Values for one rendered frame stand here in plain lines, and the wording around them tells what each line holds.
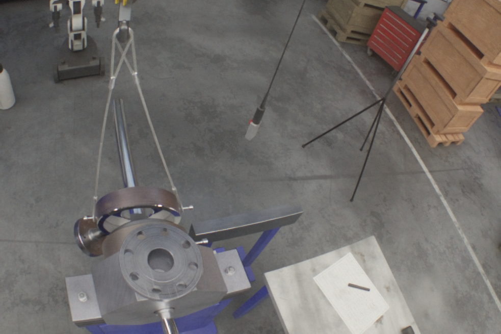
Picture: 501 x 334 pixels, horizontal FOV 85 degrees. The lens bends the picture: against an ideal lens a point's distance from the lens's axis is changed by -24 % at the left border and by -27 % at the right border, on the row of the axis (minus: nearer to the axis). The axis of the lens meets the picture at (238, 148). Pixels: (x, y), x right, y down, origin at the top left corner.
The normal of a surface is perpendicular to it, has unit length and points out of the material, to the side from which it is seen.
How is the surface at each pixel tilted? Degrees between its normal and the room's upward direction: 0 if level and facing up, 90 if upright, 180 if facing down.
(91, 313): 0
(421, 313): 0
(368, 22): 90
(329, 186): 0
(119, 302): 45
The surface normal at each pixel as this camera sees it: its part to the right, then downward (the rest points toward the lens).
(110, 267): -0.47, -0.36
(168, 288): 0.24, -0.62
